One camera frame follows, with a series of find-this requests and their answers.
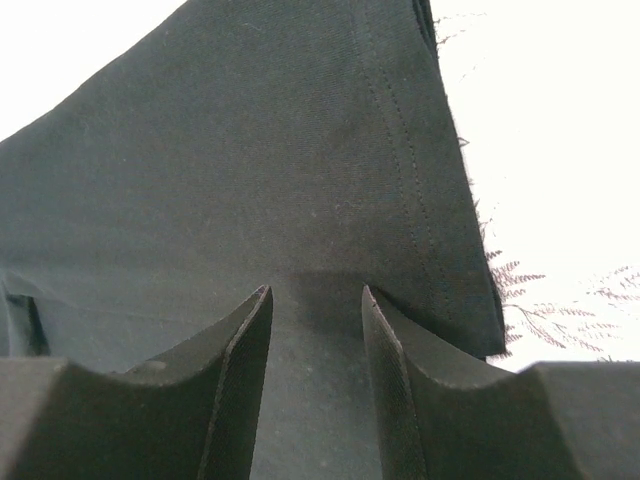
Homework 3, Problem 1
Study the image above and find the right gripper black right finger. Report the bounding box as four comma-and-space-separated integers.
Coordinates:
362, 287, 639, 480

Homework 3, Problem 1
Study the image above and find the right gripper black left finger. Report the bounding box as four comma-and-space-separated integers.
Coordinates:
1, 286, 273, 479

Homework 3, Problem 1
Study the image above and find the black t-shirt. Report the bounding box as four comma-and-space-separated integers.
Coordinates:
1, 1, 504, 479

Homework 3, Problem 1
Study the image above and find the floral patterned table cover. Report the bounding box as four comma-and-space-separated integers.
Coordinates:
1, 1, 639, 371

